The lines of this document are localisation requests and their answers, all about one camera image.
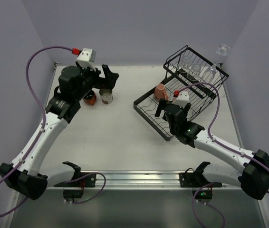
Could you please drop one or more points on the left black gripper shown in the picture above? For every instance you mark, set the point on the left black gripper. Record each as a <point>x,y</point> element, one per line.
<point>101,77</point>

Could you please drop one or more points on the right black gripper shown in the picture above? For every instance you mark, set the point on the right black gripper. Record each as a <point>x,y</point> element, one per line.
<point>172,108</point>

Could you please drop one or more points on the white brown ceramic cup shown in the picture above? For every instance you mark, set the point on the white brown ceramic cup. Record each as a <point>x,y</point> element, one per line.
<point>106,95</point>

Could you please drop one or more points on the orange ceramic mug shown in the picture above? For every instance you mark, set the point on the orange ceramic mug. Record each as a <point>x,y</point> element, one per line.
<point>90,98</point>

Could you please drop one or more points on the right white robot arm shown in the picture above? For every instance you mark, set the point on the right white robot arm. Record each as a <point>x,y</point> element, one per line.
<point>249,170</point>

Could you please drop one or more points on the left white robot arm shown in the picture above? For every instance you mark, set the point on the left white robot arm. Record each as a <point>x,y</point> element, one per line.
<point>59,112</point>

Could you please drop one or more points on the salmon pink mug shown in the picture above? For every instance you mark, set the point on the salmon pink mug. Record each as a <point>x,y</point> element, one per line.
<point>160,92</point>

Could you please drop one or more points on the middle clear wine glass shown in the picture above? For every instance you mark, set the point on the middle clear wine glass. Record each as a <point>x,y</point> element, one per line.
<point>194,72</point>

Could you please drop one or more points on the clear wine glass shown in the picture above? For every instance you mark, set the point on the clear wine glass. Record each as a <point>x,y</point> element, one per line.
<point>194,72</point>
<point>185,63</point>
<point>209,74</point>

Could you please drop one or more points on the left clear wine glass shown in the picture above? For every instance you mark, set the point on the left clear wine glass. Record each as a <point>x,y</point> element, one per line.
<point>185,63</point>

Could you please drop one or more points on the right clear wine glass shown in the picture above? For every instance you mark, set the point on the right clear wine glass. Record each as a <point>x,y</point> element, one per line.
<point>209,74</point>

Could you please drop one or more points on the right black controller box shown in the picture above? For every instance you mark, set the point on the right black controller box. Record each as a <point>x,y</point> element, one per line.
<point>204,194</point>

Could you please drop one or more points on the black controller box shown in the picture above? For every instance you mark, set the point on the black controller box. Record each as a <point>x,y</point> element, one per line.
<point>204,194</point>
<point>72,194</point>

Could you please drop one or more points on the left black controller box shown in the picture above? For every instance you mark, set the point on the left black controller box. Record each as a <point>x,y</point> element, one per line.
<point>72,194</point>

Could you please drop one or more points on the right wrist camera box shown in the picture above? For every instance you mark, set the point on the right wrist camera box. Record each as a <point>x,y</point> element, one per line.
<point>182,99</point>

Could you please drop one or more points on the black wire dish rack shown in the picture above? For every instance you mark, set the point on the black wire dish rack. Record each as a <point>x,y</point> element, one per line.
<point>200,96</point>

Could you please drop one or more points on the tall glass by wall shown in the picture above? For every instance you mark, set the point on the tall glass by wall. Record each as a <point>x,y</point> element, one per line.
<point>222,53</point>

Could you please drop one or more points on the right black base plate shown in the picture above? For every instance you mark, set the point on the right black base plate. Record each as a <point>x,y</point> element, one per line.
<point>192,180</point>

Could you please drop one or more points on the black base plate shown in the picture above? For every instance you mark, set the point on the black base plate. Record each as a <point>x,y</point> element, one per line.
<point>88,181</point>
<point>192,180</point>

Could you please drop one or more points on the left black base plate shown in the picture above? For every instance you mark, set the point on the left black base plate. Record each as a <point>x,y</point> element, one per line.
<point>88,181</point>

